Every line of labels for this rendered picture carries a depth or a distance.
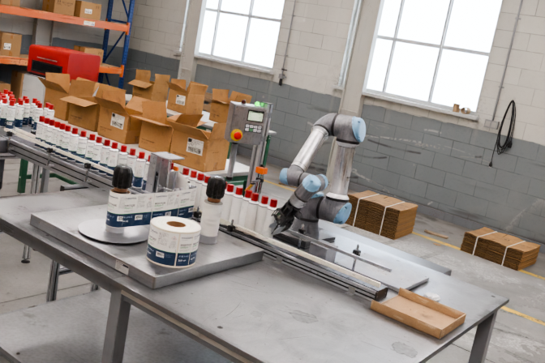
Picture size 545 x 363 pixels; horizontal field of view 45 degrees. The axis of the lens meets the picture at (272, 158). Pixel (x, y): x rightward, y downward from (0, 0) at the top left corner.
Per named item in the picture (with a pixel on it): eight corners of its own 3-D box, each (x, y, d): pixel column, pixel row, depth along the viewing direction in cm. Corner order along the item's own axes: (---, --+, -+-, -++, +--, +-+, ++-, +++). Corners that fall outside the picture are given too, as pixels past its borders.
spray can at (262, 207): (250, 236, 310) (257, 194, 306) (257, 234, 314) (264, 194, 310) (258, 239, 307) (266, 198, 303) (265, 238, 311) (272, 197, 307)
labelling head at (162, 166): (142, 201, 334) (149, 152, 329) (160, 198, 344) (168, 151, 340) (160, 209, 326) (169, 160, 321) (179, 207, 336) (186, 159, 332)
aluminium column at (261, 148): (238, 230, 333) (260, 101, 321) (243, 228, 336) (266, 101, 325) (244, 232, 330) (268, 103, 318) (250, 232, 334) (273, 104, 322)
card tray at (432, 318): (370, 309, 261) (371, 299, 260) (398, 295, 282) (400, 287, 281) (439, 339, 244) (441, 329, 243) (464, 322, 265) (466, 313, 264)
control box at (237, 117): (223, 138, 326) (229, 100, 323) (255, 142, 332) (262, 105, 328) (228, 142, 317) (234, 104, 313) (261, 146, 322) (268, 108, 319)
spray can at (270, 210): (259, 239, 308) (266, 198, 304) (266, 238, 311) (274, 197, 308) (266, 243, 304) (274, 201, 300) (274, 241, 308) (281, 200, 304)
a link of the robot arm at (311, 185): (325, 183, 290) (317, 187, 283) (311, 200, 295) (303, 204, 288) (313, 171, 292) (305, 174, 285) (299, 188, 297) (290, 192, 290)
